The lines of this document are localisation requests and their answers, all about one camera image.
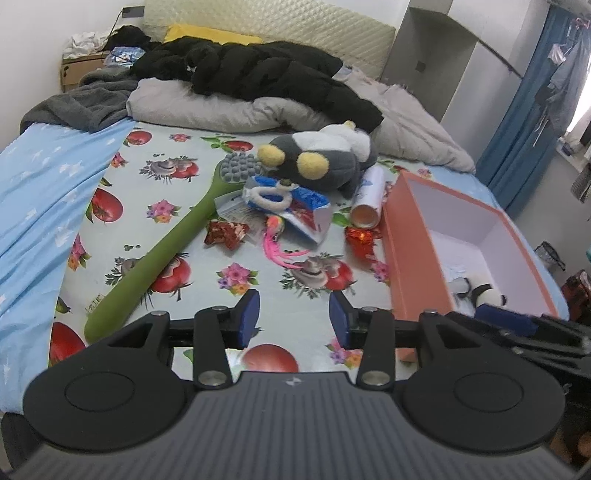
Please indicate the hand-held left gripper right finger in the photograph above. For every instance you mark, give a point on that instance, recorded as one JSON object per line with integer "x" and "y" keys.
{"x": 339, "y": 318}

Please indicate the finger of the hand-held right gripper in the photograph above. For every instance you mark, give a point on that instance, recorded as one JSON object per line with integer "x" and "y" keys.
{"x": 545, "y": 353}
{"x": 503, "y": 318}

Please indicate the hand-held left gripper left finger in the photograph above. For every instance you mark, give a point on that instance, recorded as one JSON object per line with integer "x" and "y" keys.
{"x": 248, "y": 318}

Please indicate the small black white toy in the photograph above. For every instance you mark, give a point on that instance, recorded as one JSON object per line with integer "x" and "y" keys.
{"x": 485, "y": 295}

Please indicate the pink feather toy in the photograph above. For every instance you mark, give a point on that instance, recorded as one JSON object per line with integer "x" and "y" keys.
{"x": 272, "y": 244}

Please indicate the red foil packet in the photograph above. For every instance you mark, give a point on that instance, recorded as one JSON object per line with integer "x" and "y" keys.
{"x": 362, "y": 236}
{"x": 226, "y": 233}

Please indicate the orange cardboard box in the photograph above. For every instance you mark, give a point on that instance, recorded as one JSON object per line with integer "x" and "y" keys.
{"x": 411, "y": 258}

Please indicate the blue tissue packet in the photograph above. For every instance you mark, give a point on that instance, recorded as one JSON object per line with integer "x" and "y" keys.
{"x": 309, "y": 212}

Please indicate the clear plastic packet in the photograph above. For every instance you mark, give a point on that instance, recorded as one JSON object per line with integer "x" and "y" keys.
{"x": 231, "y": 207}

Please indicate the dark patterned bag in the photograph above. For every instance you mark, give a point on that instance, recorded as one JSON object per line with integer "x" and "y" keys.
{"x": 577, "y": 295}

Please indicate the black waste bin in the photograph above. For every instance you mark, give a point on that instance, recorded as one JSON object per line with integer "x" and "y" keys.
{"x": 551, "y": 256}

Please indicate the green massage hammer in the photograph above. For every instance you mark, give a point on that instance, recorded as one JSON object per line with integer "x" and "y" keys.
{"x": 152, "y": 267}

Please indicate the grey penguin plush toy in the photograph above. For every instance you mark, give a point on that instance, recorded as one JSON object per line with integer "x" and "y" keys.
{"x": 323, "y": 159}

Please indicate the blue curtain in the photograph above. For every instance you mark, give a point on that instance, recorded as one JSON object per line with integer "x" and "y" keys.
{"x": 517, "y": 129}

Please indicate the light grey duvet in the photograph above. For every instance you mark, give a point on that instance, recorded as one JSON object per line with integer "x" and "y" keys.
{"x": 207, "y": 108}

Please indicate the black puffer jacket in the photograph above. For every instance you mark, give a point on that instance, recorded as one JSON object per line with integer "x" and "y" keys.
{"x": 277, "y": 78}

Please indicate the hanging clothes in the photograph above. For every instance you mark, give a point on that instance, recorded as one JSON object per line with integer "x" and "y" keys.
{"x": 563, "y": 83}

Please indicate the dark grey fleece blanket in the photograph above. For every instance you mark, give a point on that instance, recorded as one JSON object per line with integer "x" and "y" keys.
{"x": 78, "y": 104}

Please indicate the cream quilted headboard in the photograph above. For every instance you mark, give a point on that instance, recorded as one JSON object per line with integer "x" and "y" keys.
{"x": 323, "y": 32}

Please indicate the yellow pillow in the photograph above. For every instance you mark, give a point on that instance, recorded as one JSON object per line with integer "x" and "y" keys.
{"x": 207, "y": 34}

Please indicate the blue printed packet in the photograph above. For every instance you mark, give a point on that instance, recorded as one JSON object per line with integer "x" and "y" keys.
{"x": 124, "y": 55}

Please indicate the brown cardboard box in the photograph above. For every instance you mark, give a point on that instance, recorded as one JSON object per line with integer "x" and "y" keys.
{"x": 76, "y": 69}

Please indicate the black cloth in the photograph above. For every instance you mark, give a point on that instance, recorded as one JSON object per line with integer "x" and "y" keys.
{"x": 131, "y": 37}

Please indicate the crumpled white cloth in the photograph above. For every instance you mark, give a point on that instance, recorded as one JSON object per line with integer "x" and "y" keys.
{"x": 85, "y": 44}

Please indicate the white wall cabinet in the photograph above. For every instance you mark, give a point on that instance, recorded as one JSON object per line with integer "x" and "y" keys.
{"x": 429, "y": 37}

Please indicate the black wall socket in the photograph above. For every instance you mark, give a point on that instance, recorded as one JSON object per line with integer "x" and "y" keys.
{"x": 132, "y": 11}

